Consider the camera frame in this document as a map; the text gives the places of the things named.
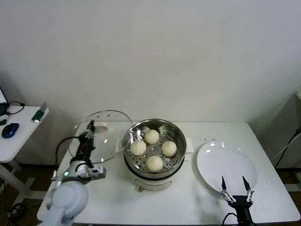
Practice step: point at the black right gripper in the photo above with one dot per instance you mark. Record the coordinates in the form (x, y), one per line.
(242, 204)

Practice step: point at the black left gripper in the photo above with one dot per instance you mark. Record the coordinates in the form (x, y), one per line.
(85, 146)

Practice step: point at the white steamed baozi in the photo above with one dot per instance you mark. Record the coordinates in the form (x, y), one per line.
(168, 148)
(151, 136)
(154, 163)
(138, 147)

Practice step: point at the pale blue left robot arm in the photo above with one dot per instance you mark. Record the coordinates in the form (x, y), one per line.
(68, 200)

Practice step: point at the perforated steel steamer basket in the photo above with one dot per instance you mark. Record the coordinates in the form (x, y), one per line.
(131, 135)

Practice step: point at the white round plate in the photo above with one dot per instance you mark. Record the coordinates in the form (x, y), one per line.
(223, 162)

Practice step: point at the green and white flat box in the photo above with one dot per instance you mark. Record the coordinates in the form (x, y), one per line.
(38, 115)

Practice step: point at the white side table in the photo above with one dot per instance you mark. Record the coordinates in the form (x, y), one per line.
(23, 134)

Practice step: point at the blue computer mouse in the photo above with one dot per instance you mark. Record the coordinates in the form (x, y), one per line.
(10, 130)

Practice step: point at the cream electric cooking pot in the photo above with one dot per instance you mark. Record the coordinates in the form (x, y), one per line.
(152, 182)

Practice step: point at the laptop computer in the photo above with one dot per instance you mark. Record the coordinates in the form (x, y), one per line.
(2, 96)

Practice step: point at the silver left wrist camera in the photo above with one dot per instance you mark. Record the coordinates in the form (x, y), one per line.
(97, 173)

